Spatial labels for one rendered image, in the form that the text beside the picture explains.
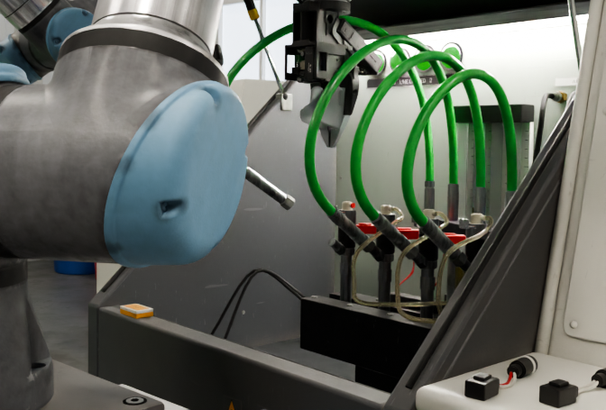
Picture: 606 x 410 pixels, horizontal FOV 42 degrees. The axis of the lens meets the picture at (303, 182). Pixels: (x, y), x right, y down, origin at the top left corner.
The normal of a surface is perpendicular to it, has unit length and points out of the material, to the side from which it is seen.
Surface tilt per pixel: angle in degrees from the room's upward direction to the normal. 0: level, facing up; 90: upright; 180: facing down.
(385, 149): 90
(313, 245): 90
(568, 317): 76
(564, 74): 90
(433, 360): 43
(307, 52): 90
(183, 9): 72
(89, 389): 0
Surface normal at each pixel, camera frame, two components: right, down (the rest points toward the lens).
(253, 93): 0.55, 0.05
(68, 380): 0.01, -1.00
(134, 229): -0.15, 0.62
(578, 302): -0.72, -0.22
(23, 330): 0.93, -0.28
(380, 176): -0.74, 0.03
